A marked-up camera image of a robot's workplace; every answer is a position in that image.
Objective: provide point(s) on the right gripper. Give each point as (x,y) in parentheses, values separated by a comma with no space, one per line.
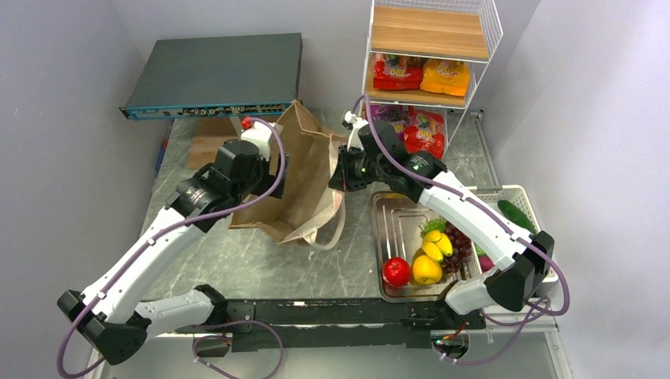
(342,179)

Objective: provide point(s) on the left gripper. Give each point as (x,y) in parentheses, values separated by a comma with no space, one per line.
(267,178)

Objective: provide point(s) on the brown burlap grocery bag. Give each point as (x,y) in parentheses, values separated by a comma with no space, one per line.
(309,210)

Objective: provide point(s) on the red snack bag shelf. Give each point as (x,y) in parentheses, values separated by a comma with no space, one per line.
(394,72)
(425,131)

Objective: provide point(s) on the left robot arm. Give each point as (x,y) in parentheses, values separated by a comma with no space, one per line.
(111,314)

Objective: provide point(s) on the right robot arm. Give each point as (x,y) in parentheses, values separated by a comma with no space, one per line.
(521,258)

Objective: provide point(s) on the purple snack bag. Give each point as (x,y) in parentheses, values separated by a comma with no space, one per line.
(395,115)

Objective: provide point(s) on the orange snack bag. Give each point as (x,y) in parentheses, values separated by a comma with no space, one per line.
(446,77)

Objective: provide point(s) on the stainless steel tray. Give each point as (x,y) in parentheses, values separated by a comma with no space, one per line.
(397,223)

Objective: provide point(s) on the wooden base board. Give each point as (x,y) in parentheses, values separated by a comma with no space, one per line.
(209,136)

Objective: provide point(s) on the green leafy vegetable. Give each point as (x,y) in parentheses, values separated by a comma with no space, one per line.
(438,224)

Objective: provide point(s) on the red apple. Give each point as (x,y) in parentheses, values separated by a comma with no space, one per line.
(396,272)

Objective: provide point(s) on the yellow banana bunch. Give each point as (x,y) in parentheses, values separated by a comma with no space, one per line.
(437,245)

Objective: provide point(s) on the yellow lemon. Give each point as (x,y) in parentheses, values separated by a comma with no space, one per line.
(426,271)

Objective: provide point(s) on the purple grapes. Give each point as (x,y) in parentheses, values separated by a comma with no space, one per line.
(461,250)

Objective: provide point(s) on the green cucumber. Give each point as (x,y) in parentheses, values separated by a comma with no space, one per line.
(516,216)

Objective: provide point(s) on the purple eggplant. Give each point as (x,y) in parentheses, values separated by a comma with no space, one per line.
(486,263)

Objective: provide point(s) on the white plastic basket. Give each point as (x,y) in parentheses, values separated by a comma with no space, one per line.
(516,195)

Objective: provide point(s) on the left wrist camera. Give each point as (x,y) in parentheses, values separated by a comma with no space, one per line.
(259,132)

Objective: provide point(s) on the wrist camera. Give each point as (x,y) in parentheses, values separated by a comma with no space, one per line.
(259,132)
(355,125)

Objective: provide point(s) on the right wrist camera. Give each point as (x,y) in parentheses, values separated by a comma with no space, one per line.
(355,125)

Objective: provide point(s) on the grey network switch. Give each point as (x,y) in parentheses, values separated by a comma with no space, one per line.
(215,77)

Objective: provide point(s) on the white wire shelf rack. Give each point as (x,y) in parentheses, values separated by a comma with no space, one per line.
(425,61)

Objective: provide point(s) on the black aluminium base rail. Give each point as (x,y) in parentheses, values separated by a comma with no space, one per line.
(343,338)

